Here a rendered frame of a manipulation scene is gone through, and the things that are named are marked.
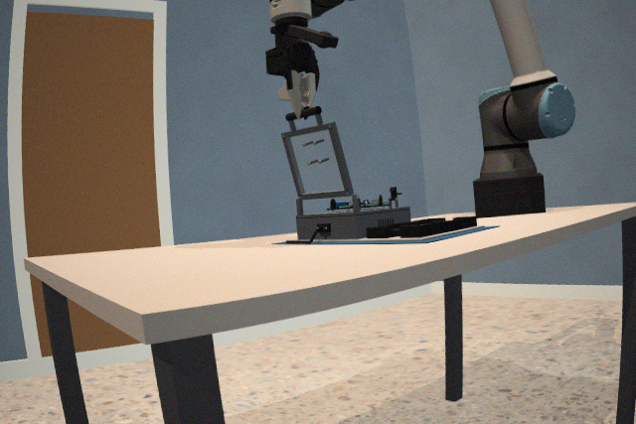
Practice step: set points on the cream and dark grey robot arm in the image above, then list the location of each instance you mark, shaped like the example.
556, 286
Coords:
539, 108

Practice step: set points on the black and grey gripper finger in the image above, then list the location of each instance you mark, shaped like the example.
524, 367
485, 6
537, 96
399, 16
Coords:
308, 86
291, 90

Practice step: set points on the green circuit board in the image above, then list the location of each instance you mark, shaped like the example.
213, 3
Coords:
364, 203

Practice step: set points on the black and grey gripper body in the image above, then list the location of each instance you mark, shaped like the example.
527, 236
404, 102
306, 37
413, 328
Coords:
301, 54

